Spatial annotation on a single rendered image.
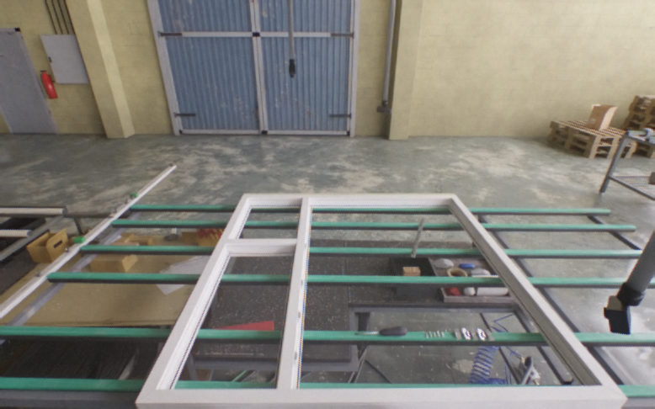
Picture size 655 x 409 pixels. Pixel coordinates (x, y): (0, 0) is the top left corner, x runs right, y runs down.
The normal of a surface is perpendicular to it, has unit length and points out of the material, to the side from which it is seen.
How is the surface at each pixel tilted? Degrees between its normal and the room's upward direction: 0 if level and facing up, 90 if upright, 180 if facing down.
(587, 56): 90
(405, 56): 90
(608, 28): 90
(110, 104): 90
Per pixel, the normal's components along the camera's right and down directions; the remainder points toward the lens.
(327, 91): -0.01, 0.45
